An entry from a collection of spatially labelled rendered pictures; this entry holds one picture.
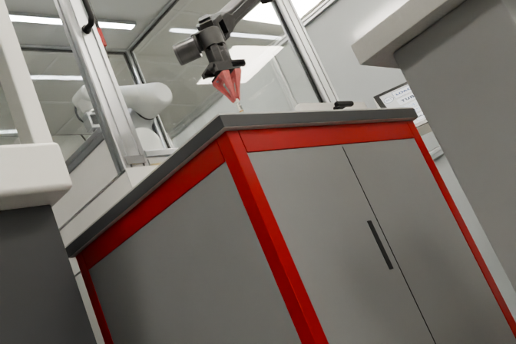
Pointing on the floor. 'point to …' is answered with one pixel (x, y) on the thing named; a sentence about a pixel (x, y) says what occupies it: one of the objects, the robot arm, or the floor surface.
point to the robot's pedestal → (464, 82)
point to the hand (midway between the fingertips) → (235, 98)
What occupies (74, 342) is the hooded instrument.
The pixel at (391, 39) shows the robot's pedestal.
